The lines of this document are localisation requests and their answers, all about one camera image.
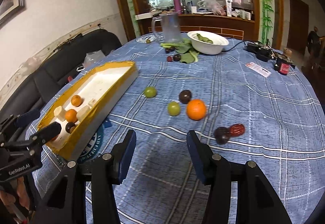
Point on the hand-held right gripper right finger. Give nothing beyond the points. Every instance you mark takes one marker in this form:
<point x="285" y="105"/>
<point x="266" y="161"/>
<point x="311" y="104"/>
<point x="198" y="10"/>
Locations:
<point x="198" y="155"/>

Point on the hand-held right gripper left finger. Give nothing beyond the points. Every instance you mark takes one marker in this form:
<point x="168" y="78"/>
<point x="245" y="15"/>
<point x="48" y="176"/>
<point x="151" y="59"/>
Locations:
<point x="127" y="155"/>

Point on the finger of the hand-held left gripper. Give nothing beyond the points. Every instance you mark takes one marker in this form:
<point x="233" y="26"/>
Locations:
<point x="28" y="116"/>
<point x="48" y="131"/>

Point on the dark purple plum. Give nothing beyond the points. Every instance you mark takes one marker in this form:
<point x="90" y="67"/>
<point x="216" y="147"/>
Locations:
<point x="70" y="127"/>
<point x="184" y="96"/>
<point x="222" y="135"/>

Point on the orange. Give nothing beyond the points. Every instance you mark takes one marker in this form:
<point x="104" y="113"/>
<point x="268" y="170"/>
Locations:
<point x="76" y="100"/>
<point x="196" y="109"/>
<point x="71" y="115"/>

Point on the small white corn chunk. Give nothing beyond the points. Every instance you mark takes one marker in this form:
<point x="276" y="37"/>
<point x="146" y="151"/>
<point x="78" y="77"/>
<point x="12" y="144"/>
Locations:
<point x="92" y="103"/>

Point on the gold-edged white tray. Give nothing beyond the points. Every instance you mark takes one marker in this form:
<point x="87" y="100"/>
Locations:
<point x="101" y="81"/>

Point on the person's left hand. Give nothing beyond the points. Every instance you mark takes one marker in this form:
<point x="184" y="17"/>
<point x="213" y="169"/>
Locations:
<point x="21" y="193"/>

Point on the black sofa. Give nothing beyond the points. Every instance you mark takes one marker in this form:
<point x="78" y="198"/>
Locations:
<point x="38" y="79"/>

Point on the blue plaid tablecloth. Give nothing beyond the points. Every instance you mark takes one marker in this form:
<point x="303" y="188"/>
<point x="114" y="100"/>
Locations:
<point x="254" y="112"/>

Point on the white plastic bag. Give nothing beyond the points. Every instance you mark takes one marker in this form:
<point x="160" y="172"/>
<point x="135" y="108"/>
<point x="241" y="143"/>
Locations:
<point x="92" y="57"/>

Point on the red and white card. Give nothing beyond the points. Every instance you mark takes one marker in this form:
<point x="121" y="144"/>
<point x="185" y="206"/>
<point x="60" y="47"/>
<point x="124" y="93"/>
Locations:
<point x="258" y="69"/>

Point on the leafy green vegetable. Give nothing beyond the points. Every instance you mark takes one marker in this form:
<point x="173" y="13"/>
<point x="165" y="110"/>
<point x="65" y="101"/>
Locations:
<point x="185" y="50"/>

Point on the white bowl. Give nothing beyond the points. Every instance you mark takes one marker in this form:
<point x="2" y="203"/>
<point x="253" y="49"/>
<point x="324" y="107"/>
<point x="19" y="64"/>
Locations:
<point x="208" y="46"/>

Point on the green leaves in bowl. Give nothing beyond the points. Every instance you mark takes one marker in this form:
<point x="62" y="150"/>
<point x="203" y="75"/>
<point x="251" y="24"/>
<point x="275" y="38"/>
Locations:
<point x="203" y="37"/>

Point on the black power strip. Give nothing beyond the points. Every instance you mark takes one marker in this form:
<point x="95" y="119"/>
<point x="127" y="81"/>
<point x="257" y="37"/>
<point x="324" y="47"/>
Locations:
<point x="259" y="50"/>

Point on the black and red box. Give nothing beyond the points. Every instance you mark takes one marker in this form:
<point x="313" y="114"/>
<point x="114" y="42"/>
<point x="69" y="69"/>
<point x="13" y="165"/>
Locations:
<point x="283" y="65"/>

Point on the clear plastic jug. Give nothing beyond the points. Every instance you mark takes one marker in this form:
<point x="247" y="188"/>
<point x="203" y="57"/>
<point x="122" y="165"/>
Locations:
<point x="170" y="27"/>

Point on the wooden counter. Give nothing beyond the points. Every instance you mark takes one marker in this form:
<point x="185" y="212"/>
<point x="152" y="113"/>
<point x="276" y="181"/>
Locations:
<point x="203" y="23"/>

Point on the brown tape roll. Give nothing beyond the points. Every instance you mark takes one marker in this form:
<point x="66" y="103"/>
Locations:
<point x="287" y="51"/>

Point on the row of white boxes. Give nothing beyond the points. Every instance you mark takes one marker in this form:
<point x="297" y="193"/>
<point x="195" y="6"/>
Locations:
<point x="242" y="13"/>

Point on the clear plastic bag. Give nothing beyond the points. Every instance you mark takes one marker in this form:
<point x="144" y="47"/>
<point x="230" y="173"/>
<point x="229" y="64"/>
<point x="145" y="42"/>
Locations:
<point x="210" y="5"/>

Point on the white tube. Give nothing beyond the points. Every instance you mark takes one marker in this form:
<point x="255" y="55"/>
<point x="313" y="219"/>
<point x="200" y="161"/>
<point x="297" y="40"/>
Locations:
<point x="229" y="8"/>

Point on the purple bottle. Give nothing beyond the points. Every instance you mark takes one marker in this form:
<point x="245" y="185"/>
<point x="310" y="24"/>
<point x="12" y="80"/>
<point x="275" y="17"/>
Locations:
<point x="177" y="3"/>

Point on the dark figurine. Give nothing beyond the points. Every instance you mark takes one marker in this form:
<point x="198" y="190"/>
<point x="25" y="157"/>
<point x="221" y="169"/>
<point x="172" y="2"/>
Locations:
<point x="314" y="41"/>

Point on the brown wooden door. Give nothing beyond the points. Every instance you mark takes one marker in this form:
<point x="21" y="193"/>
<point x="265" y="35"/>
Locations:
<point x="298" y="26"/>

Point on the framed wall picture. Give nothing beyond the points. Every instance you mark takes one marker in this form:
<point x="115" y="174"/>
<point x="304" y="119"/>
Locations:
<point x="10" y="0"/>

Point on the bamboo wall decoration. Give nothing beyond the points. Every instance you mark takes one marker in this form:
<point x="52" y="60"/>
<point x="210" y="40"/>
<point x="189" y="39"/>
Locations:
<point x="265" y="3"/>

